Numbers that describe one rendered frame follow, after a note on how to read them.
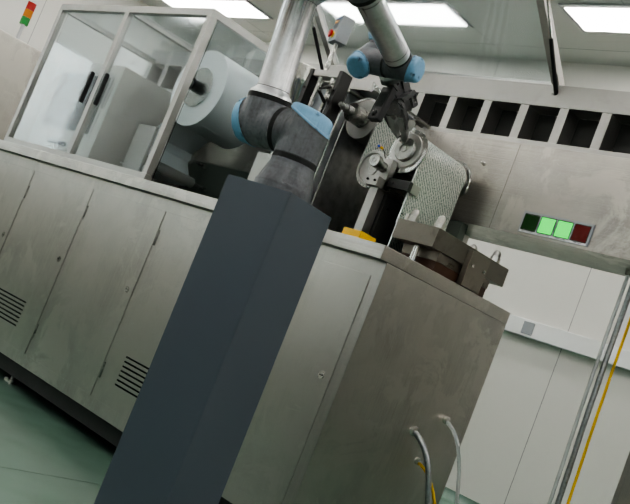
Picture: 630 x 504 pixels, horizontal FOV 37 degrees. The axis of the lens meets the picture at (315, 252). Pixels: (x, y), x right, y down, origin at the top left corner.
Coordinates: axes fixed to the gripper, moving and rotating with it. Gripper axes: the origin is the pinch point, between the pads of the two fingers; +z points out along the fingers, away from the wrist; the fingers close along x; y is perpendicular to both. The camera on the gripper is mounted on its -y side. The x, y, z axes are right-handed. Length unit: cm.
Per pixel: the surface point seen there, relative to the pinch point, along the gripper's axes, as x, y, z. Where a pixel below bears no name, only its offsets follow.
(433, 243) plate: -26.6, -22.1, 18.9
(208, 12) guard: 98, 12, -34
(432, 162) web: -7.0, 4.2, 9.2
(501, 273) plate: -27, 4, 45
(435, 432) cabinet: -33, -45, 71
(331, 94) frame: 27.5, 0.5, -12.4
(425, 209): -7.0, -3.3, 22.0
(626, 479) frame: -80, -21, 86
